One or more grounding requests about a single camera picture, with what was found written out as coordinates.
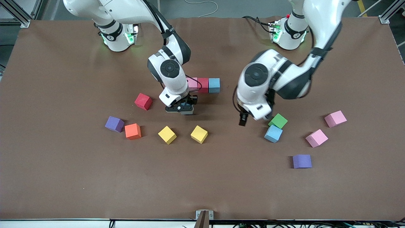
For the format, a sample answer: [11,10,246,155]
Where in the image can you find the red foam cube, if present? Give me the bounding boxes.
[197,77,209,93]
[134,93,153,111]

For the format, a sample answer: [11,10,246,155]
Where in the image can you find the yellow foam cube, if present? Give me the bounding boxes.
[158,126,177,145]
[190,125,209,144]

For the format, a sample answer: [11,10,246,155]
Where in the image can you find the orange foam cube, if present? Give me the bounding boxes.
[124,123,142,140]

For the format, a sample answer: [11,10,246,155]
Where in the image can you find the purple foam cube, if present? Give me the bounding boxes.
[292,154,312,169]
[105,116,125,133]

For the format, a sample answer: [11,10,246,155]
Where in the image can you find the brown table mat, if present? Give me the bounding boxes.
[0,16,405,221]

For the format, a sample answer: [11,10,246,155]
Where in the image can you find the green foam cube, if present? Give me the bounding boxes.
[268,113,288,129]

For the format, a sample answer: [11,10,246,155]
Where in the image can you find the white table edge strip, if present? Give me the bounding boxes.
[0,218,405,228]

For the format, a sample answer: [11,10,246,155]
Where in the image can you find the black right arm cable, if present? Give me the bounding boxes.
[142,0,203,95]

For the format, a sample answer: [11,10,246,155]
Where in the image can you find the white floor cable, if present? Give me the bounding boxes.
[184,0,219,18]

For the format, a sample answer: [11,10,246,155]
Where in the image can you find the black cable on mat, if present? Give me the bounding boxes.
[242,15,276,34]

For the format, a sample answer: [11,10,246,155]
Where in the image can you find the metal table edge bracket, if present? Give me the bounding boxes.
[196,210,214,228]

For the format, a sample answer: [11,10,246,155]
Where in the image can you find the dark vertical frame beam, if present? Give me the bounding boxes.
[31,0,48,20]

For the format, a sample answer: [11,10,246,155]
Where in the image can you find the aluminium frame post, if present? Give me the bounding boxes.
[379,0,405,24]
[0,0,31,28]

